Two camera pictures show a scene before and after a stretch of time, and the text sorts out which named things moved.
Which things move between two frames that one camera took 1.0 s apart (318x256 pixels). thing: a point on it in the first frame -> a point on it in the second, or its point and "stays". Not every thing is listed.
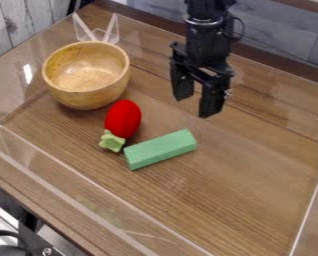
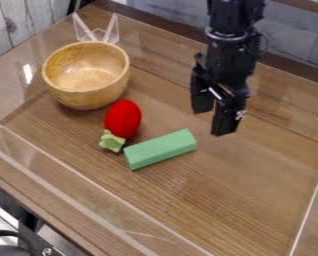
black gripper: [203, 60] -> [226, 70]
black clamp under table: [31, 243] stays
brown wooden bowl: [85, 73] stays
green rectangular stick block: [159, 148] stays
